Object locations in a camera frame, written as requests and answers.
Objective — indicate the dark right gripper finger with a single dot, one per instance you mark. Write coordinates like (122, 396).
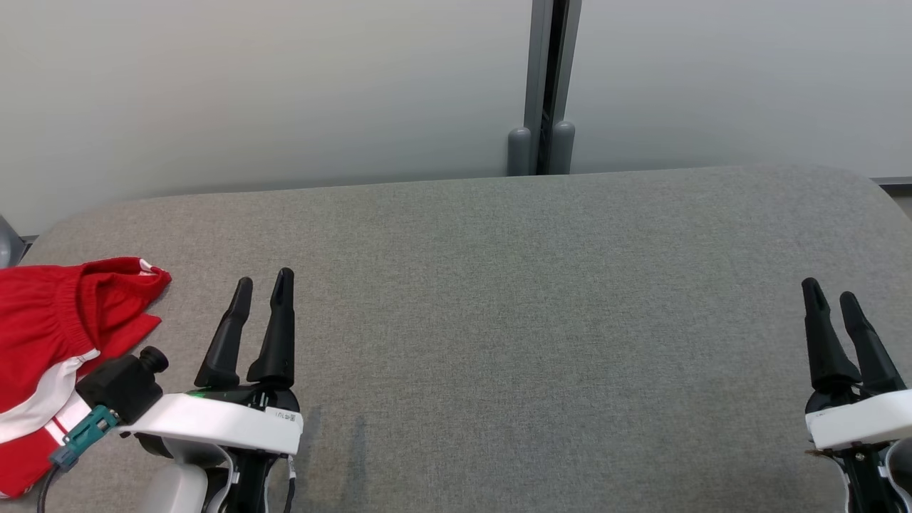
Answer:
(873, 356)
(826, 349)

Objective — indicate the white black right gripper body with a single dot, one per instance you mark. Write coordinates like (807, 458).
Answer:
(855, 420)

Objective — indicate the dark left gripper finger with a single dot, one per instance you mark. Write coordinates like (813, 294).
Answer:
(226, 342)
(278, 342)

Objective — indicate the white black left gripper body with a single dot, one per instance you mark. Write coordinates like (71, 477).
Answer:
(214, 420)

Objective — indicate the red white basketball shorts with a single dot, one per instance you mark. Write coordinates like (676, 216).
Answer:
(43, 313)

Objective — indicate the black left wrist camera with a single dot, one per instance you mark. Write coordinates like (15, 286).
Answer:
(121, 388)

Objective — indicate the dark wall baseboard strip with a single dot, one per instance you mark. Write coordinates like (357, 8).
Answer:
(894, 184)

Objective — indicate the grey cylinder post foot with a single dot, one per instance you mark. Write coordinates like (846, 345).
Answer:
(519, 153)
(563, 149)

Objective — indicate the grey metal partition post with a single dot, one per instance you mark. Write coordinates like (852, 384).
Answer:
(539, 57)

